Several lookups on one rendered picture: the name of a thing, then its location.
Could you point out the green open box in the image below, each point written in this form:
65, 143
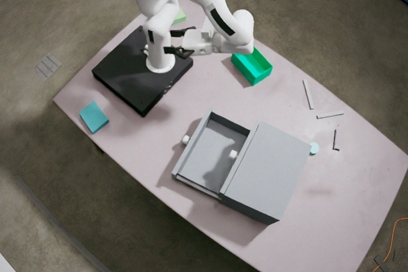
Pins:
255, 67

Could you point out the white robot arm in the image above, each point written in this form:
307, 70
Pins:
233, 36

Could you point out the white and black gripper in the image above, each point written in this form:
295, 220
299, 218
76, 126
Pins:
193, 44

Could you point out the white flat bar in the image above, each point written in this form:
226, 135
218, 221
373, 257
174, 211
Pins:
330, 114
308, 94

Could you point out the grey cabinet with drawer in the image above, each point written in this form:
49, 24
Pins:
254, 173

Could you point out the teal rectangular block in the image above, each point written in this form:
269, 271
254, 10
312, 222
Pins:
94, 117

